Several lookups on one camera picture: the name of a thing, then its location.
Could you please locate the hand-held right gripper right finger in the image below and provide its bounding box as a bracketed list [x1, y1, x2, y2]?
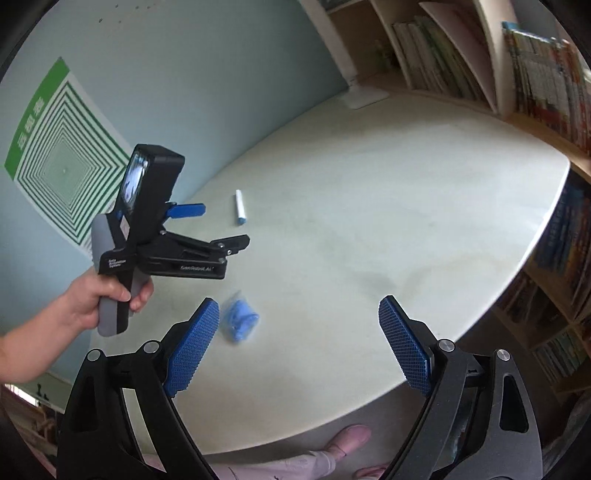
[378, 295, 543, 480]

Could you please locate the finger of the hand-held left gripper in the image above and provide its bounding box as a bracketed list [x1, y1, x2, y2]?
[148, 233, 251, 262]
[164, 202, 206, 220]

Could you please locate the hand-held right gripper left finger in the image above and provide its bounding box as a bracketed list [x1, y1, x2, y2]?
[56, 298, 221, 480]

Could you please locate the person's left forearm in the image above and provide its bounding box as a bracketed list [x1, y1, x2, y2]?
[0, 293, 81, 384]

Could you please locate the person's left hand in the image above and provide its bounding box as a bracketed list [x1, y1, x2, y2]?
[62, 265, 155, 330]

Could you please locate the blue item in clear bag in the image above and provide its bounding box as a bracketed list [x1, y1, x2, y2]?
[222, 290, 260, 344]

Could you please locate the pink slipper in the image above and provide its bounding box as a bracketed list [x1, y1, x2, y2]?
[353, 464, 391, 480]
[323, 425, 372, 459]

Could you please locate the person's leg in pink pants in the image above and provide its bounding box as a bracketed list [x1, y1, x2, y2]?
[210, 450, 352, 480]

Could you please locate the row of thin books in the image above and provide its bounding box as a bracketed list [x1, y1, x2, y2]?
[494, 272, 591, 384]

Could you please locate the row of blue books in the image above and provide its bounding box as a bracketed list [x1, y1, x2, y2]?
[533, 182, 591, 305]

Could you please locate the row of pale books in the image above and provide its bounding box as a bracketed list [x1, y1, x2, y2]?
[392, 16, 490, 100]

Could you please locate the row of colourful books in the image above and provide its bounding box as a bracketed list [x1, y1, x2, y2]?
[501, 21, 591, 155]

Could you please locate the wooden bookshelf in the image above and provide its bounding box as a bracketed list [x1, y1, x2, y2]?
[323, 0, 591, 398]

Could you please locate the pale pink large book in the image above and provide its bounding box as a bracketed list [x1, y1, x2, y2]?
[418, 0, 490, 63]

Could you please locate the green striped wall poster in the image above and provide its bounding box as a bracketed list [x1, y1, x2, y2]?
[4, 56, 134, 259]

